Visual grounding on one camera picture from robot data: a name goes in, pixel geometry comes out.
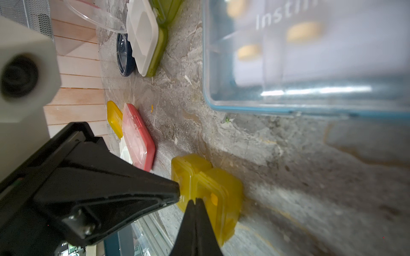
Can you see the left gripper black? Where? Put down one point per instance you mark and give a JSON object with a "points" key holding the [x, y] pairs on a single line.
{"points": [[73, 189]]}

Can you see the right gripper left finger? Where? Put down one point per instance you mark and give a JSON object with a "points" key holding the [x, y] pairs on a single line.
{"points": [[185, 241]]}

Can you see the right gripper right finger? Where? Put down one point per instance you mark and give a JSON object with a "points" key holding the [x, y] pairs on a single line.
{"points": [[206, 242]]}

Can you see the small yellow transparent pillbox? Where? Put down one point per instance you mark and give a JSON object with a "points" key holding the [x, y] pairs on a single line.
{"points": [[221, 192]]}

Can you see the pink pillbox clear lid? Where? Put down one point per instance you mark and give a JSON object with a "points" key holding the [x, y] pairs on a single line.
{"points": [[139, 142]]}

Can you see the blue pillbox clear lid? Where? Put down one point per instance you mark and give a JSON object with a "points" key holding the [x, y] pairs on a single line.
{"points": [[318, 58]]}

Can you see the yellow lid white pillbox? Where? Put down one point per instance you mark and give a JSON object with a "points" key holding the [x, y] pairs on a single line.
{"points": [[114, 117]]}

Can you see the round dark blue pillbox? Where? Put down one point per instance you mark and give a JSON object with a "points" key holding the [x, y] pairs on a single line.
{"points": [[104, 18]]}

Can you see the green lid white pillbox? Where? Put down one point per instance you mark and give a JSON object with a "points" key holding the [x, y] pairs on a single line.
{"points": [[147, 27]]}

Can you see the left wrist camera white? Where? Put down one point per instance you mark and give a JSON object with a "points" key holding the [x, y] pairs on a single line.
{"points": [[30, 79]]}

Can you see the white wire shelf rack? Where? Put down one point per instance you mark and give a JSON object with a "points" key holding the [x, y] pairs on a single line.
{"points": [[34, 14]]}

